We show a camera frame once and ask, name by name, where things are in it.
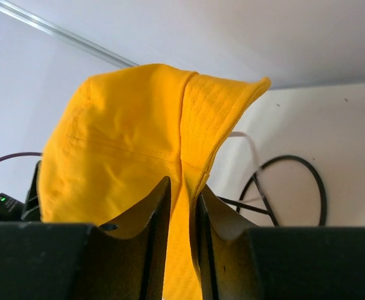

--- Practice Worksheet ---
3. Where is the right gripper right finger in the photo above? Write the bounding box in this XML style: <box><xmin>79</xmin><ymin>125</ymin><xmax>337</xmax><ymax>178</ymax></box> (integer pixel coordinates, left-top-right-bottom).
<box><xmin>197</xmin><ymin>186</ymin><xmax>261</xmax><ymax>299</ymax></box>

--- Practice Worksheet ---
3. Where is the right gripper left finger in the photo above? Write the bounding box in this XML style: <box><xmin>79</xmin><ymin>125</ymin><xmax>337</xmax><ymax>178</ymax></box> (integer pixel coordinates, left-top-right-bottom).
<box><xmin>72</xmin><ymin>176</ymin><xmax>171</xmax><ymax>299</ymax></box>

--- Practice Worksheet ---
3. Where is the yellow bucket hat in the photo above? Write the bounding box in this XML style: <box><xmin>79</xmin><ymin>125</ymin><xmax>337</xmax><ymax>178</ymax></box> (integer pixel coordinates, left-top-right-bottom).
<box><xmin>37</xmin><ymin>64</ymin><xmax>271</xmax><ymax>299</ymax></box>

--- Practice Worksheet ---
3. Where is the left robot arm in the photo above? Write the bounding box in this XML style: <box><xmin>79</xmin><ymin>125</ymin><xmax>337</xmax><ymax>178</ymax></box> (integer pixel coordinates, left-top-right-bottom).
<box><xmin>0</xmin><ymin>161</ymin><xmax>41</xmax><ymax>222</ymax></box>

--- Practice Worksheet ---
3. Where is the black wire hat stand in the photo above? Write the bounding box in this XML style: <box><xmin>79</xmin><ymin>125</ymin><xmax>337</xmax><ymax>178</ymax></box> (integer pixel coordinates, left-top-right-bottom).
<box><xmin>219</xmin><ymin>155</ymin><xmax>328</xmax><ymax>227</ymax></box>

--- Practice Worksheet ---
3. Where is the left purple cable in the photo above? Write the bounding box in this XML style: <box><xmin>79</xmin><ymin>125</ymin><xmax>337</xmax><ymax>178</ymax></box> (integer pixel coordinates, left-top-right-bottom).
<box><xmin>0</xmin><ymin>151</ymin><xmax>43</xmax><ymax>174</ymax></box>

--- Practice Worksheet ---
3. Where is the left aluminium frame post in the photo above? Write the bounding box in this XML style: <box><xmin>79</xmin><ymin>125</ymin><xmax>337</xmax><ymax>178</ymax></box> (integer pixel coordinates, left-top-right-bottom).
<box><xmin>0</xmin><ymin>1</ymin><xmax>138</xmax><ymax>69</ymax></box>

